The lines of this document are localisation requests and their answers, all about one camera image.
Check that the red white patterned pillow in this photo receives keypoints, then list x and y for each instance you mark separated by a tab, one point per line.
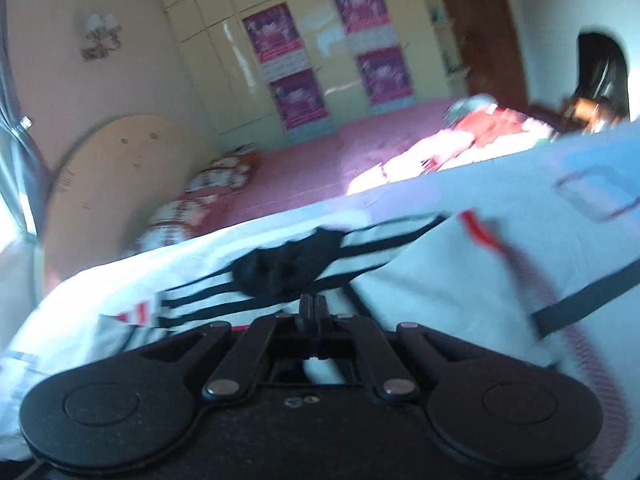
225	170
177	217

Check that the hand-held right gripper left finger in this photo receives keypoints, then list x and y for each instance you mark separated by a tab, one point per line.
305	321

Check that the cream wardrobe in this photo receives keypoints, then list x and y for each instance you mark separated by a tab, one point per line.
220	35

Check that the pink bed cover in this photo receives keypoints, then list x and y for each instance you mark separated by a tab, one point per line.
320	160

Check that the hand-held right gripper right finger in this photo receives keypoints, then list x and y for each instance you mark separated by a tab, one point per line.
321	321

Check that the grey striped garment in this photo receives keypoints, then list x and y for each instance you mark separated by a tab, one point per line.
467	106

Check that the white black red striped garment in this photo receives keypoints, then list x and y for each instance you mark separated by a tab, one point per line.
430	280

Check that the white blue printed bed sheet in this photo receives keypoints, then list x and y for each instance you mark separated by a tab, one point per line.
550	195

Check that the wall shelf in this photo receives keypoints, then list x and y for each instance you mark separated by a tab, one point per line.
447	40

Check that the window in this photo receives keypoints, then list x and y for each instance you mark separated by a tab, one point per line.
9	225

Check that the brown wooden furniture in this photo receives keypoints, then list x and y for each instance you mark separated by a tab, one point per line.
585	110

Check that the round wooden board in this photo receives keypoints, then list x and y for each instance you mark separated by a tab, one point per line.
115	180

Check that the wall lamp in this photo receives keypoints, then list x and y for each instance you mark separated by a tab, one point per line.
101	35

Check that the grey curtain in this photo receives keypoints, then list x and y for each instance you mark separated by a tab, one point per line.
15	110

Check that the brown wooden door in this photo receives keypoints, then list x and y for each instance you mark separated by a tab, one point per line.
480	25

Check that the purple wall poster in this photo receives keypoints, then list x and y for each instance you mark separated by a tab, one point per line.
360	5
275	35
386	75
300	97

